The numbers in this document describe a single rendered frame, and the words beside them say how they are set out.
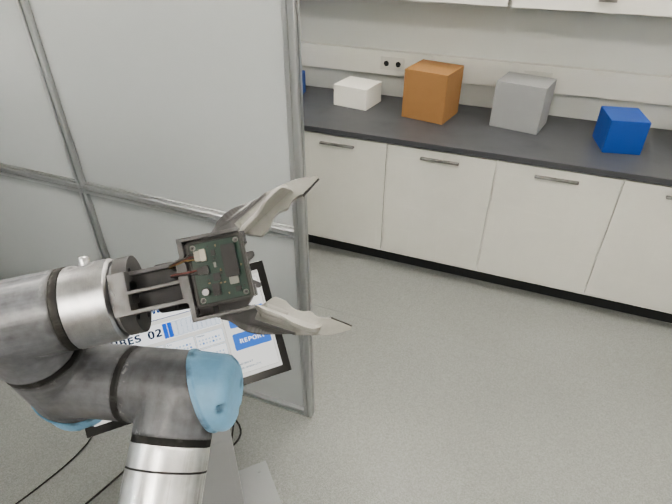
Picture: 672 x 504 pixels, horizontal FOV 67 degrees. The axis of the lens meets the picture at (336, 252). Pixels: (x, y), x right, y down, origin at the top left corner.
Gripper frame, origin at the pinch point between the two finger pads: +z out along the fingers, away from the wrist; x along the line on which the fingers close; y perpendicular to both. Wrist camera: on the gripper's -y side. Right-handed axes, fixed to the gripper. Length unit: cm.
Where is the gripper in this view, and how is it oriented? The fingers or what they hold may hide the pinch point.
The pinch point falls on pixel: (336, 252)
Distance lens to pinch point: 50.4
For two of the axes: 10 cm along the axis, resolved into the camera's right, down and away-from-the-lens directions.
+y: 1.2, -0.7, -9.9
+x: -2.2, -9.8, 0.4
